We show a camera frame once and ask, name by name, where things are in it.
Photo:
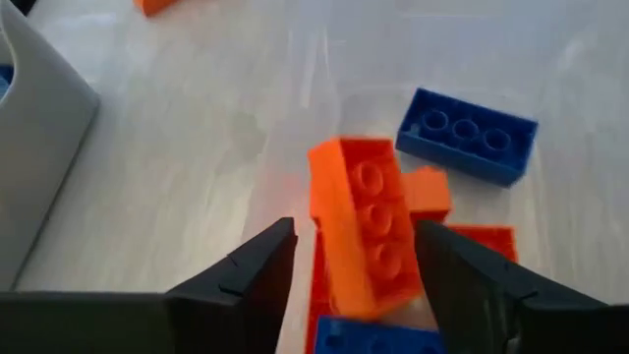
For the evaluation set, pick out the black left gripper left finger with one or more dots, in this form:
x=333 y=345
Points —
x=196 y=324

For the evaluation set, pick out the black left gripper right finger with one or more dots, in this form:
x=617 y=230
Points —
x=516 y=319

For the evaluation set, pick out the blue small block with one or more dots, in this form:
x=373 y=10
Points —
x=5 y=81

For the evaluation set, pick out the white plastic bin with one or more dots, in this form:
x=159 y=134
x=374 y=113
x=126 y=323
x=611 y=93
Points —
x=44 y=147

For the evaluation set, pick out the orange curved block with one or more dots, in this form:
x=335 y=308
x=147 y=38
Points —
x=154 y=6

